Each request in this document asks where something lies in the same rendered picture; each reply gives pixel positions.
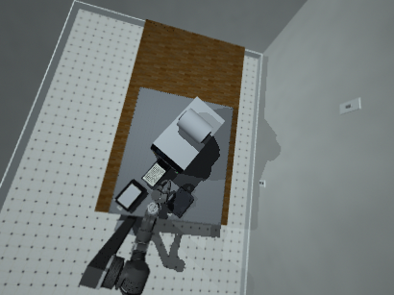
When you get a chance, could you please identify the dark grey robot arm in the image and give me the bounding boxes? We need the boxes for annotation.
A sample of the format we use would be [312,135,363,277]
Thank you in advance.
[96,203,160,295]

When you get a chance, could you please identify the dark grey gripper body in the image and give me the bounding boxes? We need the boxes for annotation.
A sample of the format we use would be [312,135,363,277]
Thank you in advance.
[150,190,168,211]

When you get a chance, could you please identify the grey cylinder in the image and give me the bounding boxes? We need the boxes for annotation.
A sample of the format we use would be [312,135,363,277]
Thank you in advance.
[177,108,213,144]

